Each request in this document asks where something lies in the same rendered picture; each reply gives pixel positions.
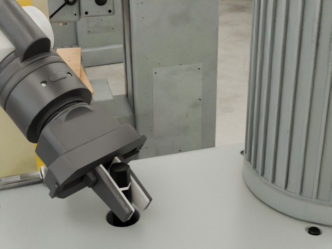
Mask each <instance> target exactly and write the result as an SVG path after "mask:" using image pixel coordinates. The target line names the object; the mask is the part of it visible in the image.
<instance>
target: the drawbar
mask: <svg viewBox="0 0 332 249"><path fill-rule="evenodd" d="M109 170H110V176H111V177H112V179H113V180H114V182H115V183H116V184H117V186H118V187H119V188H124V187H128V186H129V184H130V165H128V164H126V163H124V162H119V163H113V164H112V165H111V167H110V168H109ZM122 193H123V194H124V196H125V197H126V198H127V200H128V201H129V203H130V204H131V205H132V203H131V185H130V187H129V189H127V190H122ZM112 212H113V211H112ZM130 225H133V222H132V216H131V217H130V219H129V220H127V221H126V222H122V221H121V220H120V219H119V218H118V217H117V216H116V215H115V214H114V212H113V226H116V227H127V226H130Z"/></svg>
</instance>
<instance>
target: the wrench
mask: <svg viewBox="0 0 332 249"><path fill-rule="evenodd" d="M47 169H48V168H47V167H46V166H41V167H40V171H33V172H28V173H22V174H16V175H11V176H5V177H0V190H3V189H9V188H14V187H20V186H25V185H31V184H37V183H42V182H43V180H44V177H45V174H46V172H47ZM43 184H44V186H46V184H45V183H44V182H43Z"/></svg>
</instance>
